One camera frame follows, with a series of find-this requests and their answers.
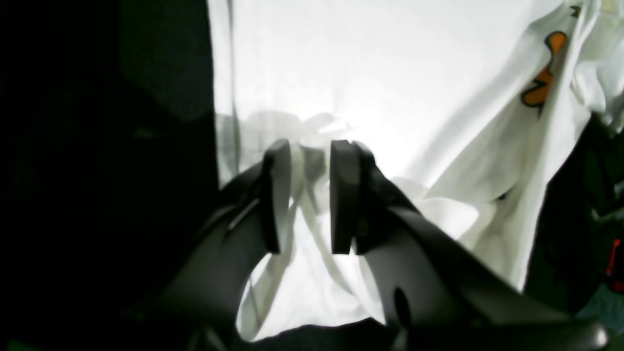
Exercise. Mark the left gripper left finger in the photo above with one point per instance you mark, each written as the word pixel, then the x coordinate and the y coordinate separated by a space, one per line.
pixel 202 295

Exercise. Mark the black table cloth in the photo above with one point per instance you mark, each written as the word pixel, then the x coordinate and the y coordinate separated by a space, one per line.
pixel 107 160

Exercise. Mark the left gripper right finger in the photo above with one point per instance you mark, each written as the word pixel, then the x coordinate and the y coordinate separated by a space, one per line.
pixel 434 293

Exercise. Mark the white printed t-shirt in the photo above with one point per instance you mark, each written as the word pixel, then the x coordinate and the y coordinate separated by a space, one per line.
pixel 469 106

